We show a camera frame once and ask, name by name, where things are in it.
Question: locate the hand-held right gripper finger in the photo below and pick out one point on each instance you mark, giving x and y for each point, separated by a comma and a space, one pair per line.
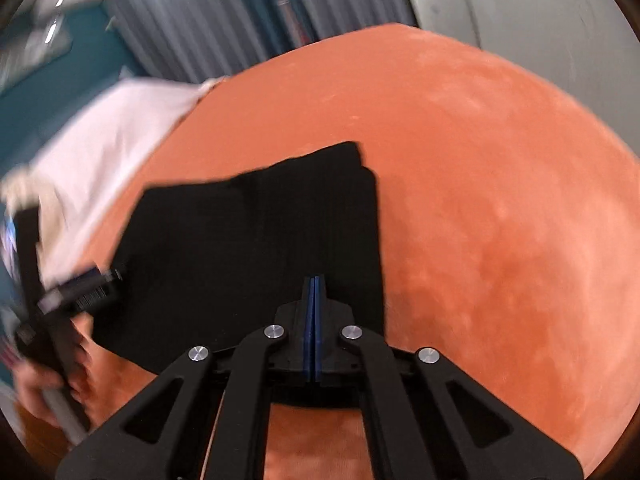
311, 320
318, 320

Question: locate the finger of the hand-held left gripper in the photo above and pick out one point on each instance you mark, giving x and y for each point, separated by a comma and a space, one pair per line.
107, 275
97, 297

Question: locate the black pants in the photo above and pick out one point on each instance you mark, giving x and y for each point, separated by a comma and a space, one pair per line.
250, 240

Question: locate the person's left hand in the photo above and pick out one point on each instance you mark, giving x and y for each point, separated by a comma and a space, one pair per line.
32, 390

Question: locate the cream quilted comforter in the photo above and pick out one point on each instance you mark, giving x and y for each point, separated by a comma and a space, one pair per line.
20, 187

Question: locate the white blanket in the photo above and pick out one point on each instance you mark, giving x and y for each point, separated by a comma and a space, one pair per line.
100, 160

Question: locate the orange plush blanket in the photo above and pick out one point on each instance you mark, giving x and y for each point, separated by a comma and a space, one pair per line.
500, 210

